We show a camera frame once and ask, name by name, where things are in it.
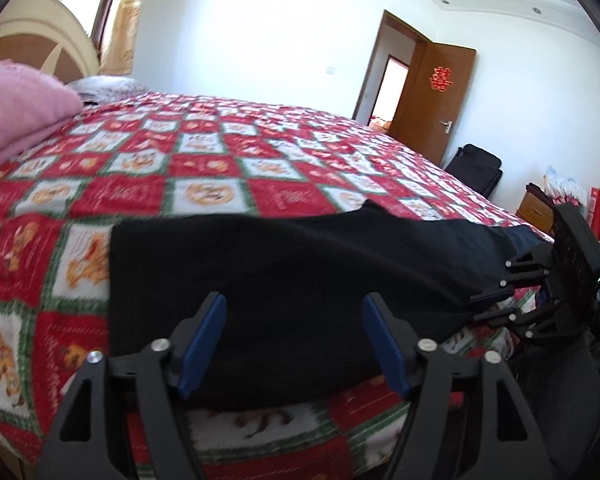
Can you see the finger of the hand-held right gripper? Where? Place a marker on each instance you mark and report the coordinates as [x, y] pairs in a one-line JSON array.
[[522, 272], [522, 317]]

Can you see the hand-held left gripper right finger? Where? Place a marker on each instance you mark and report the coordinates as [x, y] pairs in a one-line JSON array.
[[386, 350]]

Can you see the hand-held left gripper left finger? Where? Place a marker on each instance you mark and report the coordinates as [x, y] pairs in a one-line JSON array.
[[203, 344]]

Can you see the black pants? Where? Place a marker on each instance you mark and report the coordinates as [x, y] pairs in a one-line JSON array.
[[290, 270]]

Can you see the dark blue cloth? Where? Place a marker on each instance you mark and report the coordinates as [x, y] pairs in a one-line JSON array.
[[530, 242]]

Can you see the red gift bag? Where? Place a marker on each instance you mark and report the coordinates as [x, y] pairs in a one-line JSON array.
[[595, 212]]

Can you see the brown wooden nightstand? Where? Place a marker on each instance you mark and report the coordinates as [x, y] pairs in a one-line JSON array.
[[532, 210]]

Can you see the white blue plastic bag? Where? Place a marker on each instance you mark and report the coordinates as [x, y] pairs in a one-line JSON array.
[[565, 185]]

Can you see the black suitcase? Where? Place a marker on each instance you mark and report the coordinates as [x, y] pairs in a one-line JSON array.
[[475, 167]]

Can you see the red checkered printed blanket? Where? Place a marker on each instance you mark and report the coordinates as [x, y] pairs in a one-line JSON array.
[[190, 160]]

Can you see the brown wooden door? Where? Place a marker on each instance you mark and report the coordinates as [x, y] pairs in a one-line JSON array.
[[430, 110]]

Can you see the red paper door decoration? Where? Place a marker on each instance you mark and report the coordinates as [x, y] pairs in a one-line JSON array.
[[443, 79]]

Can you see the grey pillow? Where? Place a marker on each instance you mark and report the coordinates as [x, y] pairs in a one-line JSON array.
[[107, 87]]

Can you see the pink folded quilt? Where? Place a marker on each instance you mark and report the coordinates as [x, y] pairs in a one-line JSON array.
[[15, 110]]

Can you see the yellow patterned curtain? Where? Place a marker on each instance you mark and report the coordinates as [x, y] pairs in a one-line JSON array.
[[125, 25]]

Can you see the cream wooden headboard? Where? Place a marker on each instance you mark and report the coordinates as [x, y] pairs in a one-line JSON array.
[[40, 35]]

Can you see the brown door frame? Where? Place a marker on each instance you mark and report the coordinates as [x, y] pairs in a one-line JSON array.
[[375, 50]]

